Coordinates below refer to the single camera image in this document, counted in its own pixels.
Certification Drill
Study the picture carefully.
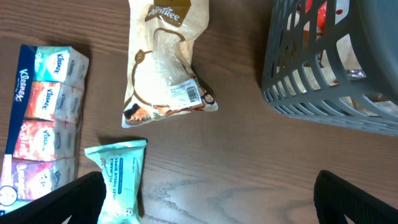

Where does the teal wet wipes pack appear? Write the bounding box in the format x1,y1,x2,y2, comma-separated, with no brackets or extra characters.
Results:
85,139,147,224

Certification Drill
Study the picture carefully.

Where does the Kleenex tissue multipack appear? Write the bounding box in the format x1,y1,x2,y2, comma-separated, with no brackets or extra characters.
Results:
1,45,89,215

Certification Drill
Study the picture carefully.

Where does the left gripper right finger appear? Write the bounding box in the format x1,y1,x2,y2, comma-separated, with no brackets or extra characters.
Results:
313,170,397,224

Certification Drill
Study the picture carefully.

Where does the orange pasta package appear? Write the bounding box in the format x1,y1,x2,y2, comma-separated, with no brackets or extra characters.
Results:
305,0,327,32

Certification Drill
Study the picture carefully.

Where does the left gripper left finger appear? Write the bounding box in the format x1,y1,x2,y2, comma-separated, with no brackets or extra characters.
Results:
1,171,106,224

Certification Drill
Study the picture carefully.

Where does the grey plastic basket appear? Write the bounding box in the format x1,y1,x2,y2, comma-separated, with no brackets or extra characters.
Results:
261,0,397,136

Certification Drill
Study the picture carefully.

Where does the brown-white snack bag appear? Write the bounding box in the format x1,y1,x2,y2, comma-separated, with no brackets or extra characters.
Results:
285,34,397,116
121,0,218,128

